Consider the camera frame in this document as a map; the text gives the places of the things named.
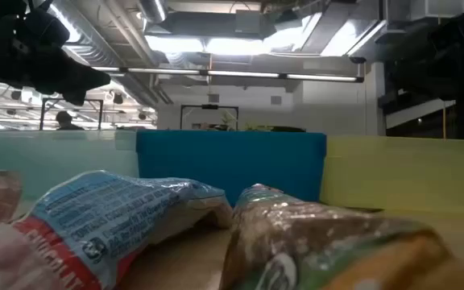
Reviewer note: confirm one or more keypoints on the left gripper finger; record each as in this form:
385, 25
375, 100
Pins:
89, 79
75, 98

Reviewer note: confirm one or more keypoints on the blue plastic bin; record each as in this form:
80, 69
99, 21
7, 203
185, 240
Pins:
232, 161

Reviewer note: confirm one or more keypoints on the person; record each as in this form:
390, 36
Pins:
66, 121

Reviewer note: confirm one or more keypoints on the blue red chocolate granola bar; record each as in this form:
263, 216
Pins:
107, 217

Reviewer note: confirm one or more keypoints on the bright ceiling light panel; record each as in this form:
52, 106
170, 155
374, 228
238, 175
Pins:
208, 45

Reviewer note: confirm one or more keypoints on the green plant in white pot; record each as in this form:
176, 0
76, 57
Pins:
227, 121

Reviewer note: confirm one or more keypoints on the long tube ceiling light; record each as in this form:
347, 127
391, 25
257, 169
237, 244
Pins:
240, 74

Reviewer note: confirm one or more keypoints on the translucent teal plastic bin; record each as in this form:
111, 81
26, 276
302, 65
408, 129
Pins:
55, 161

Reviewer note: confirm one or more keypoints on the translucent yellow plastic bin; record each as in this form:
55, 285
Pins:
397, 173

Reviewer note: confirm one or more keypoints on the round silver air duct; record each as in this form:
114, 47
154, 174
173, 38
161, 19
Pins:
153, 10

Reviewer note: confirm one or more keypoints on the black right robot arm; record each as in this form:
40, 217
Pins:
457, 68

